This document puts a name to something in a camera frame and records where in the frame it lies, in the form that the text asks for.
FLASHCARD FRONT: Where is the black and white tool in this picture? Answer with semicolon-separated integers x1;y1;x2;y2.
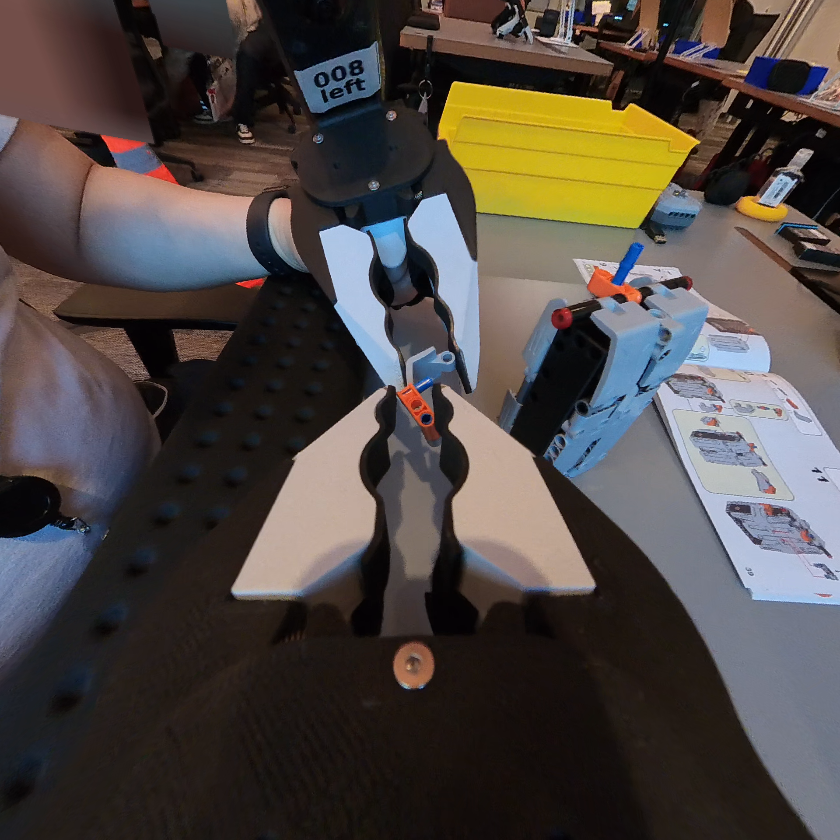
491;0;536;43

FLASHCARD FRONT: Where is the person's left hand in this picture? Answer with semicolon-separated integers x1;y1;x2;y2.
387;266;425;307

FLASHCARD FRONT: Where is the grey background table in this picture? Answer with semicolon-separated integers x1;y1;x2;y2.
399;14;614;86

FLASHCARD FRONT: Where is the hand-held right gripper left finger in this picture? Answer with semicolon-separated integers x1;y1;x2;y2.
231;386;398;634

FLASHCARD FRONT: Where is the black round pouch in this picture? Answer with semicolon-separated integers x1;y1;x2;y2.
704;161;752;206

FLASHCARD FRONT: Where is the grey desk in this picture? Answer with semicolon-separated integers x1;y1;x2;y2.
364;203;840;840

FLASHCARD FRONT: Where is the black badge reel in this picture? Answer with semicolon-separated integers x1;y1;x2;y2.
0;474;91;538

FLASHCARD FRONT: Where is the yellow plastic bin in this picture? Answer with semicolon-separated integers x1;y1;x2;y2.
437;82;701;229

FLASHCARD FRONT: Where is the clear sanitizer bottle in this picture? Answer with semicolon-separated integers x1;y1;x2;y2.
758;147;815;204

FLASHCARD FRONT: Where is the black wristband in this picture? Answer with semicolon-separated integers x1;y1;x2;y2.
246;189;299;277

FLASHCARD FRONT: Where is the yellow tape roll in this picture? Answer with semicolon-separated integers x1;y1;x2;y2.
735;195;788;223

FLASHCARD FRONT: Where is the grey battery box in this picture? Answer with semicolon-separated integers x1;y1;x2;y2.
650;184;703;231

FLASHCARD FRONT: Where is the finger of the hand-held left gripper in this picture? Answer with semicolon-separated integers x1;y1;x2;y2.
407;192;481;396
318;223;404;389

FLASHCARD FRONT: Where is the grey brick robot assembly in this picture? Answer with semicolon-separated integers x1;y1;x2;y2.
499;241;710;479

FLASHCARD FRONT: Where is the black perforated plastic panel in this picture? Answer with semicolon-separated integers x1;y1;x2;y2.
0;272;368;788

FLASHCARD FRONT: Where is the wooden background table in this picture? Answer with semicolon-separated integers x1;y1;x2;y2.
594;39;840;132

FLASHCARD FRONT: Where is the open instruction booklet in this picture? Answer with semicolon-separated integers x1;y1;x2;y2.
572;257;840;603

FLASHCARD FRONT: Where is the person's light grey clothing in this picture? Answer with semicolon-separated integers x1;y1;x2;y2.
0;115;163;667

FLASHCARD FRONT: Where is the blue plastic bin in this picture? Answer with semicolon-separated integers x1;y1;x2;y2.
745;56;829;93

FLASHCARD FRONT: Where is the small grey panel orange connector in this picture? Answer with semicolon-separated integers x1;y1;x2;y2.
395;350;457;447

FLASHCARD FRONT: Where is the person's left forearm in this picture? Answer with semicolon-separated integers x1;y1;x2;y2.
0;117;309;293

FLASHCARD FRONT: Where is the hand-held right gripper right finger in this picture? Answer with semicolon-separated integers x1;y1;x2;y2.
427;386;598;627

